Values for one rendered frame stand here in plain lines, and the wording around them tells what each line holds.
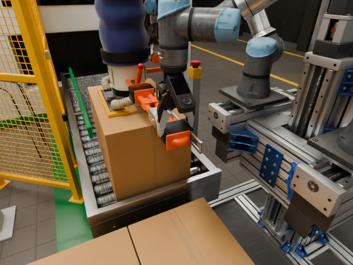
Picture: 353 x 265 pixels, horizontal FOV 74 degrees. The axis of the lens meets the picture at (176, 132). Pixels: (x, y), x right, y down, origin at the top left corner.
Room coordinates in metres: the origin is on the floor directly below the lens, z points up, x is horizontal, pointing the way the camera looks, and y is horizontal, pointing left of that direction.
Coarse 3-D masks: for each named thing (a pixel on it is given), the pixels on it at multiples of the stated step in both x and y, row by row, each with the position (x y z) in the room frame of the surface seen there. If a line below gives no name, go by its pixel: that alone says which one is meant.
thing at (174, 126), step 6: (174, 120) 0.64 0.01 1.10; (180, 120) 0.64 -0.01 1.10; (168, 126) 0.61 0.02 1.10; (174, 126) 0.61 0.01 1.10; (180, 126) 0.61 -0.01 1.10; (168, 132) 0.57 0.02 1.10; (174, 132) 0.57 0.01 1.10; (180, 132) 0.57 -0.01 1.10; (186, 132) 0.58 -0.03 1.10; (162, 138) 0.61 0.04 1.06; (168, 138) 0.55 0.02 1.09; (174, 138) 0.56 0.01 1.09; (168, 144) 0.55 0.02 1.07; (186, 144) 0.58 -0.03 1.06
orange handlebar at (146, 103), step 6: (150, 72) 1.24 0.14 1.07; (132, 84) 1.01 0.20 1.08; (138, 96) 0.88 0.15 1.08; (150, 96) 0.87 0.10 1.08; (144, 102) 0.80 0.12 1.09; (150, 102) 0.80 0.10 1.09; (156, 102) 0.81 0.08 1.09; (144, 108) 0.80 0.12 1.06; (168, 120) 0.68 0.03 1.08; (180, 138) 0.56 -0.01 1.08; (186, 138) 0.57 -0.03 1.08; (174, 144) 0.55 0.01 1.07; (180, 144) 0.55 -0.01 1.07
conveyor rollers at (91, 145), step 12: (72, 84) 2.54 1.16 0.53; (84, 84) 2.51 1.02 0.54; (96, 84) 2.49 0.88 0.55; (72, 96) 2.20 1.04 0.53; (84, 96) 2.17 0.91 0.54; (84, 132) 1.48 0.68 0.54; (96, 132) 1.51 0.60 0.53; (84, 144) 1.32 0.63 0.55; (96, 144) 1.34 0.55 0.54; (96, 156) 1.19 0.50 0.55; (96, 168) 1.08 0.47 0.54; (192, 168) 1.07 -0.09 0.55; (96, 180) 0.98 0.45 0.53; (96, 192) 0.89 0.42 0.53; (108, 204) 0.83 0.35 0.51
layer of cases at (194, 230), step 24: (168, 216) 0.73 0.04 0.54; (192, 216) 0.73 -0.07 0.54; (216, 216) 0.73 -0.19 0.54; (96, 240) 0.61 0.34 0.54; (120, 240) 0.61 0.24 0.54; (144, 240) 0.61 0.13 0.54; (168, 240) 0.61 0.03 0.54; (192, 240) 0.61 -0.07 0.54; (216, 240) 0.61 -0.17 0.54; (48, 264) 0.51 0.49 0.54; (72, 264) 0.51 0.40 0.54; (96, 264) 0.51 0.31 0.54; (120, 264) 0.51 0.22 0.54; (144, 264) 0.51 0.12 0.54; (168, 264) 0.51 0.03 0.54; (192, 264) 0.51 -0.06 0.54; (216, 264) 0.51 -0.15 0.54; (240, 264) 0.51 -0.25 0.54
